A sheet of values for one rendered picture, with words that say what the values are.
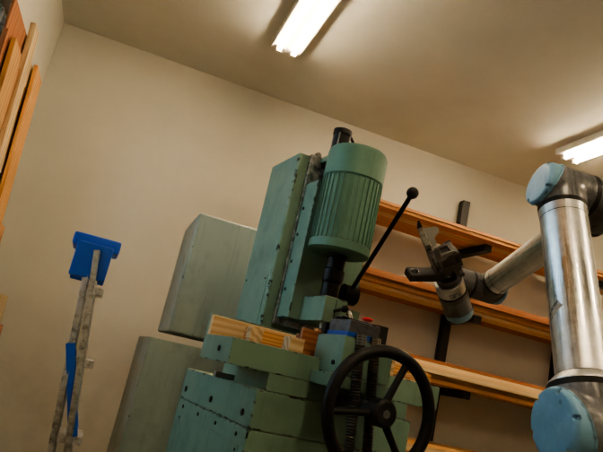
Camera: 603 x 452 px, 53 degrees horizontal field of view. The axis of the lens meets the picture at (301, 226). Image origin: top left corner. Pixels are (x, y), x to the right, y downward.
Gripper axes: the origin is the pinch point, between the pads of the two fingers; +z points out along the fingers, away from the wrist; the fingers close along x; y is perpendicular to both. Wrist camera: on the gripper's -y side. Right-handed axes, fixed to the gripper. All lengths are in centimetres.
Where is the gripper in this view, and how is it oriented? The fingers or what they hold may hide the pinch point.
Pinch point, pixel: (424, 234)
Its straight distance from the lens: 177.6
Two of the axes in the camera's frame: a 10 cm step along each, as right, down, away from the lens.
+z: -3.7, -7.4, -5.6
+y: 9.1, -4.2, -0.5
